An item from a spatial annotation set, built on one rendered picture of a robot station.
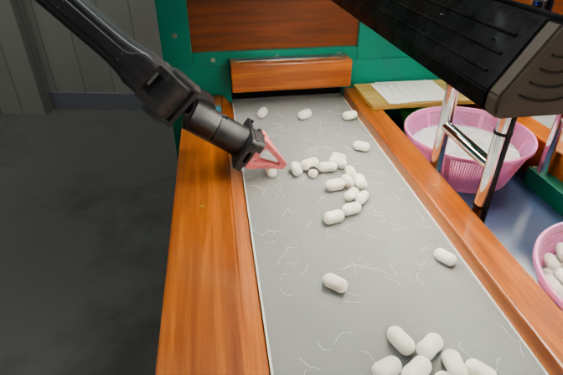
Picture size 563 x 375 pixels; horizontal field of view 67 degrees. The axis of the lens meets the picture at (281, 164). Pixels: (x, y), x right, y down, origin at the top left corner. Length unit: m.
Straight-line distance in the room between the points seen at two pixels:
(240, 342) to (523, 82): 0.37
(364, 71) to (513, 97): 0.84
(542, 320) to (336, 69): 0.71
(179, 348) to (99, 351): 1.04
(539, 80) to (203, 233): 0.47
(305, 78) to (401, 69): 0.28
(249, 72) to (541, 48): 0.78
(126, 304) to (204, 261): 1.05
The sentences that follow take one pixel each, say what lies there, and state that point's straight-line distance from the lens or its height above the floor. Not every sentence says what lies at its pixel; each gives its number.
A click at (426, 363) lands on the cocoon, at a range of 0.52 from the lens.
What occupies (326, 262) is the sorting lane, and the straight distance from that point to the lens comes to 0.63.
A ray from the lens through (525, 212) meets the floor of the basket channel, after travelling 0.95.
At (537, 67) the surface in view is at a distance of 0.36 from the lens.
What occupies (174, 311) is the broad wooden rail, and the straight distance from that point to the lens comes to 0.55.
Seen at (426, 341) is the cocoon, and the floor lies 0.76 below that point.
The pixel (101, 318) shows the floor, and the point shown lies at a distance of 1.62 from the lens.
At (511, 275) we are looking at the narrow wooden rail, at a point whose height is 0.77.
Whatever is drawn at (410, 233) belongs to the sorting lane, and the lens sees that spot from 0.70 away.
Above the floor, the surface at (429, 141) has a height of 0.74.
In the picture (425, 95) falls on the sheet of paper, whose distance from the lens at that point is 1.12.
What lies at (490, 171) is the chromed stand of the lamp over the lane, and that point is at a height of 0.84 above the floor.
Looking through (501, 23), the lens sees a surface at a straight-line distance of 0.39.
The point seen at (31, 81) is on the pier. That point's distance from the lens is 3.19.
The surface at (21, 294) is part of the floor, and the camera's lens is 1.83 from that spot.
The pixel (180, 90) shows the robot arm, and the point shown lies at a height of 0.93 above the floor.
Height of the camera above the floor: 1.18
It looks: 31 degrees down
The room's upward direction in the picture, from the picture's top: straight up
